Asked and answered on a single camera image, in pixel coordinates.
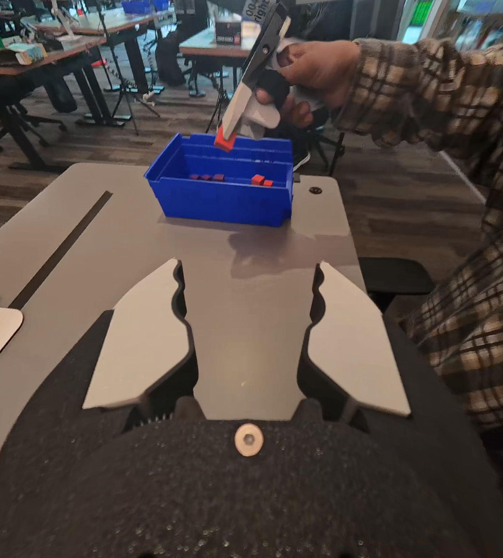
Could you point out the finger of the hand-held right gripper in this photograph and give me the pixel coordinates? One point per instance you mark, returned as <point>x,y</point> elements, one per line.
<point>262,122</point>
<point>236,111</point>

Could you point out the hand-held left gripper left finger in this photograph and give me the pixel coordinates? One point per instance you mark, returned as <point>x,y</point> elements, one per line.
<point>142,344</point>

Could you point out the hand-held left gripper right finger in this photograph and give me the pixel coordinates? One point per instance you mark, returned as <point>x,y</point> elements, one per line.
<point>356,353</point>

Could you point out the blue plastic bin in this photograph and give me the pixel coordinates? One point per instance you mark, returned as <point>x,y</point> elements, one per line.
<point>221,205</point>

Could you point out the person's right forearm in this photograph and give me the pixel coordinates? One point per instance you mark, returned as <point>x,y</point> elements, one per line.
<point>430,91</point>

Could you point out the person's right hand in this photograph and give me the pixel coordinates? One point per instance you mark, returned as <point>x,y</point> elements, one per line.
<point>325,69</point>

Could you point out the black red-label box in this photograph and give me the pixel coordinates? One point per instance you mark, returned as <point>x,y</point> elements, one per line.
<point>229,35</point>

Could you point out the wooden desk with black legs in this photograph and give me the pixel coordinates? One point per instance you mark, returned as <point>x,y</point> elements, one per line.
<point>208,48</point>
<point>59,52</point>

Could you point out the black office chair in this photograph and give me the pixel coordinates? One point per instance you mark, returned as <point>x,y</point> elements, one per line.
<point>55,96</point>
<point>395,279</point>

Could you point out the black light stand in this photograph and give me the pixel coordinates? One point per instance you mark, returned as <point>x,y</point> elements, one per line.
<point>123,83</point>

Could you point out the blue storage tray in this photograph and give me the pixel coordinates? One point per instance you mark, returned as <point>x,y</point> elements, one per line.
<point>136,6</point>

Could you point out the person's plaid shirt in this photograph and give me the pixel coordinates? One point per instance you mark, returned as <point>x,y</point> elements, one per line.
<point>487,327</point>

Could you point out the small cardboard box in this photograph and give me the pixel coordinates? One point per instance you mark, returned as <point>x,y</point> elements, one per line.
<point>20,54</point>

